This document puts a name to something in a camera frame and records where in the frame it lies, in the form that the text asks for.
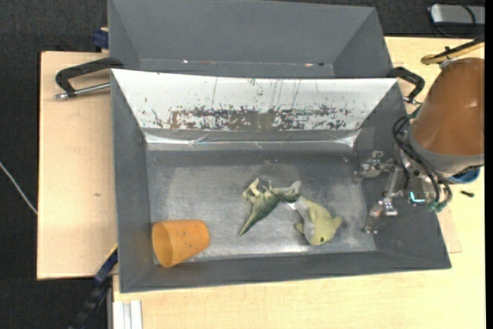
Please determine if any grey metal bin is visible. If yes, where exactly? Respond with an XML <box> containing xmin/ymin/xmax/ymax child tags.
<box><xmin>106</xmin><ymin>0</ymin><xmax>452</xmax><ymax>294</ymax></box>

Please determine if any green and grey toy fish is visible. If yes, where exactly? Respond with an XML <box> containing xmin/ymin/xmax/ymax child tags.
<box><xmin>293</xmin><ymin>196</ymin><xmax>344</xmax><ymax>247</ymax></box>

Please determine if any green toy dinosaur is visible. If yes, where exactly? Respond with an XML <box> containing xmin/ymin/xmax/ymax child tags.
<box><xmin>237</xmin><ymin>177</ymin><xmax>304</xmax><ymax>237</ymax></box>

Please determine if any orange plastic cup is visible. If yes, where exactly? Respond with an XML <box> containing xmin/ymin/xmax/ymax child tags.
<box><xmin>151</xmin><ymin>219</ymin><xmax>211</xmax><ymax>269</ymax></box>

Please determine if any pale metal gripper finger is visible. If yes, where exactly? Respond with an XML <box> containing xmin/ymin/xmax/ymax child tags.
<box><xmin>351</xmin><ymin>149</ymin><xmax>398</xmax><ymax>183</ymax></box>
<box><xmin>363</xmin><ymin>199</ymin><xmax>399</xmax><ymax>236</ymax></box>

